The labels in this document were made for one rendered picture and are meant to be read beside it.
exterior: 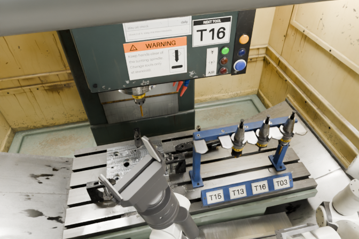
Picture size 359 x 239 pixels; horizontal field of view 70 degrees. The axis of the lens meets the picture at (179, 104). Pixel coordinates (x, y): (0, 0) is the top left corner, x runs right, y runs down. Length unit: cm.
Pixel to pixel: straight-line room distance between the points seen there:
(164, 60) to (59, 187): 128
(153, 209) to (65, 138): 164
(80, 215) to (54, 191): 46
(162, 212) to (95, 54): 39
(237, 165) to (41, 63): 139
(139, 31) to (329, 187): 130
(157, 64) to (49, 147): 158
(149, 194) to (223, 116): 164
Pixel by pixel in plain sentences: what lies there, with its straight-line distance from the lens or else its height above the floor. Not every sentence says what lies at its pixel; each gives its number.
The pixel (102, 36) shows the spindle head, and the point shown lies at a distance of 63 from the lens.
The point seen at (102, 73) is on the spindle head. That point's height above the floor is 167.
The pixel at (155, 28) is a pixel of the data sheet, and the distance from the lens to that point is 63.
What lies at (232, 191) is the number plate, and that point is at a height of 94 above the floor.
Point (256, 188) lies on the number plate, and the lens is 131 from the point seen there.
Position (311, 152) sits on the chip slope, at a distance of 170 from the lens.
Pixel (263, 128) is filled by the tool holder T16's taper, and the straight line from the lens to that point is 110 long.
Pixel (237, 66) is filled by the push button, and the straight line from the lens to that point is 74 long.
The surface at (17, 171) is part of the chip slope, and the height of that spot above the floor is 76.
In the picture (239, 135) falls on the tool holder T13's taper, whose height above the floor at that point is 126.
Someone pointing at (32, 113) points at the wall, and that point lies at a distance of 220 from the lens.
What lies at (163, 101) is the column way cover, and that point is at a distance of 159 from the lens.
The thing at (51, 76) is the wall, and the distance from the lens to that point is 196.
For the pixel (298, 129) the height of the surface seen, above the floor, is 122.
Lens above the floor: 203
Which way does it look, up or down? 41 degrees down
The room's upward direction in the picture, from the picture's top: 2 degrees counter-clockwise
